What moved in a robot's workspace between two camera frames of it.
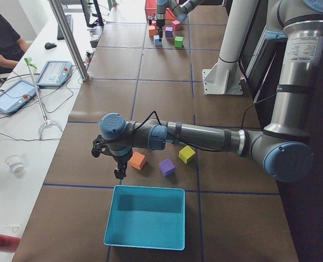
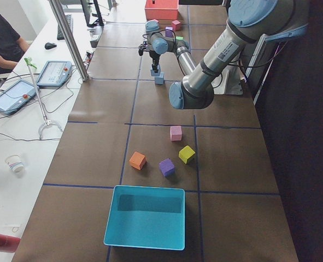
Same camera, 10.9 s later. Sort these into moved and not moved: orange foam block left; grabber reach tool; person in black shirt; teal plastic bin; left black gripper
Moved: left black gripper
Not moved: teal plastic bin; orange foam block left; grabber reach tool; person in black shirt
